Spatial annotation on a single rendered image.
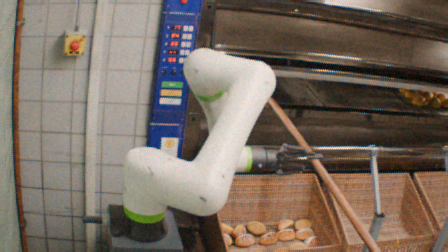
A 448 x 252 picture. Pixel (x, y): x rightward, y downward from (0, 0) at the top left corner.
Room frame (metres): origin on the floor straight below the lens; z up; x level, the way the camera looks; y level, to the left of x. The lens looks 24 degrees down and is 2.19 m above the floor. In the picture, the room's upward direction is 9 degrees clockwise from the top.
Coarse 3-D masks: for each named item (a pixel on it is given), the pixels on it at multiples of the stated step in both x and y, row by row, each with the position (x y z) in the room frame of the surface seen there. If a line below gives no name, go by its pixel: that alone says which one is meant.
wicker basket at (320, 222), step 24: (240, 192) 2.48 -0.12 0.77; (264, 192) 2.52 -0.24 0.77; (288, 192) 2.55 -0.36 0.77; (312, 192) 2.58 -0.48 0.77; (216, 216) 2.23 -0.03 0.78; (240, 216) 2.46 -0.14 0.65; (264, 216) 2.49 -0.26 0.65; (288, 216) 2.53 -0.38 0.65; (312, 216) 2.52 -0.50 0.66; (216, 240) 2.18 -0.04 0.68; (336, 240) 2.23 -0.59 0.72
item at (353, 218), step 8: (272, 104) 2.55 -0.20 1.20; (280, 112) 2.45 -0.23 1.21; (288, 120) 2.37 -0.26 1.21; (288, 128) 2.32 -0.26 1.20; (296, 136) 2.23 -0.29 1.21; (304, 144) 2.16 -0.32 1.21; (312, 160) 2.04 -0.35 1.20; (320, 168) 1.97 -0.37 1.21; (320, 176) 1.94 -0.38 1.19; (328, 176) 1.91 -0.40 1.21; (328, 184) 1.87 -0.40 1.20; (336, 192) 1.80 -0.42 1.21; (336, 200) 1.78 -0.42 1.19; (344, 200) 1.75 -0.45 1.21; (344, 208) 1.71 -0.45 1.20; (352, 216) 1.65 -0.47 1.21; (352, 224) 1.62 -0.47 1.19; (360, 224) 1.60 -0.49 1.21; (360, 232) 1.56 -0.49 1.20; (368, 240) 1.50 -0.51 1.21; (368, 248) 1.48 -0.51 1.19; (376, 248) 1.45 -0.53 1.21
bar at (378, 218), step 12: (252, 144) 2.16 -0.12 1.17; (264, 144) 2.18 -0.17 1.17; (372, 156) 2.30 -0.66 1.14; (444, 156) 2.45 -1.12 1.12; (372, 168) 2.27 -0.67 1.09; (372, 180) 2.24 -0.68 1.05; (384, 216) 2.10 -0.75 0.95; (372, 228) 2.10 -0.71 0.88; (444, 228) 2.23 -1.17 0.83; (444, 240) 2.22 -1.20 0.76
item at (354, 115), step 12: (264, 108) 2.55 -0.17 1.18; (288, 108) 2.59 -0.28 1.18; (300, 108) 2.62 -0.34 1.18; (312, 108) 2.64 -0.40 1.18; (324, 108) 2.67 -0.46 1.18; (336, 108) 2.70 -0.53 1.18; (348, 108) 2.73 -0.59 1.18; (372, 120) 2.72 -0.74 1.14; (384, 120) 2.74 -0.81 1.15; (396, 120) 2.76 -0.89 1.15; (408, 120) 2.78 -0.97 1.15; (420, 120) 2.81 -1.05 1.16; (432, 120) 2.83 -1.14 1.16; (444, 120) 2.86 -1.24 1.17
